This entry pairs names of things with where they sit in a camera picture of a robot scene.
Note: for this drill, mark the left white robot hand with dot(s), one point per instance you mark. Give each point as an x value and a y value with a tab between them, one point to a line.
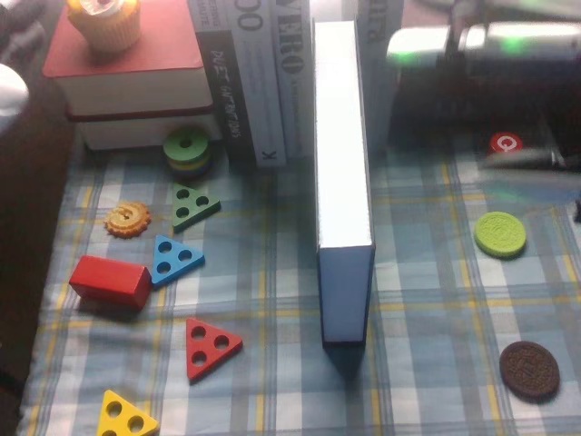
535	41

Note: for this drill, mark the maroon hardcover book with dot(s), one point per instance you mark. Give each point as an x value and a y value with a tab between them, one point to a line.
431	113

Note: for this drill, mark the dark grey handwritten spine book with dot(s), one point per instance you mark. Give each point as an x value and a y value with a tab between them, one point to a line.
227	100

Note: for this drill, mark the red hardcover book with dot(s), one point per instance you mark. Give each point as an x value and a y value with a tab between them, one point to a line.
136	134
150	50

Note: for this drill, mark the red round button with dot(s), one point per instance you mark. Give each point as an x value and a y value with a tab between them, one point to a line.
505	143

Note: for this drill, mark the green round toy cookie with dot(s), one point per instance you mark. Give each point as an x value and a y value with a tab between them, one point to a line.
499	236

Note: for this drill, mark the blue plaid tablecloth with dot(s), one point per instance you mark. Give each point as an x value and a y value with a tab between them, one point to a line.
431	295

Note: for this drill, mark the brown chocolate toy cookie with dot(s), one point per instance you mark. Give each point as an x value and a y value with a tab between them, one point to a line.
528	371

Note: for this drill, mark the green triangle block with holes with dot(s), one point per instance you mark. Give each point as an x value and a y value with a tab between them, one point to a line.
190	211

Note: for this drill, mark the toy cupcake yellow wrapper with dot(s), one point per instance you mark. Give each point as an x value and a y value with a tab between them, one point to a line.
106	32

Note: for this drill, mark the blue triangle block with holes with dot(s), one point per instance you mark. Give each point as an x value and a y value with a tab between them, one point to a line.
170	268

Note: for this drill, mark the tan flower-shaped toy biscuit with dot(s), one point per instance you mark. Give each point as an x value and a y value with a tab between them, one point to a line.
127	220

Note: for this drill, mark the red triangle block with holes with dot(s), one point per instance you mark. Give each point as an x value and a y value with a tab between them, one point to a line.
206	359

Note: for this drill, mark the red rectangular block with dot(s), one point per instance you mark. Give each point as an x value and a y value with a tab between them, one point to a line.
106	281

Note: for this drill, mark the yellow triangle block with holes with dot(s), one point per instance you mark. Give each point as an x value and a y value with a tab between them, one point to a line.
120	418

